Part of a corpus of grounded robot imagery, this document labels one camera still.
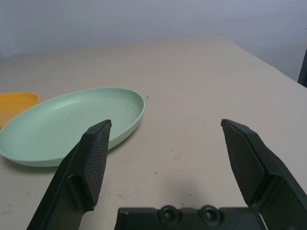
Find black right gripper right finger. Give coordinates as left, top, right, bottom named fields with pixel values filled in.
left=220, top=118, right=307, bottom=230

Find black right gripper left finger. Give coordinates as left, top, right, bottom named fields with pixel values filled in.
left=26, top=119, right=112, bottom=230

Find light green round plate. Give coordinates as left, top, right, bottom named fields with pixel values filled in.
left=0, top=87, right=146, bottom=168

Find yellow round plate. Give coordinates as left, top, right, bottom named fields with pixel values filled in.
left=0, top=92, right=40, bottom=130

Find beige side table black legs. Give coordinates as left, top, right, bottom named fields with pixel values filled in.
left=298, top=45, right=307, bottom=88

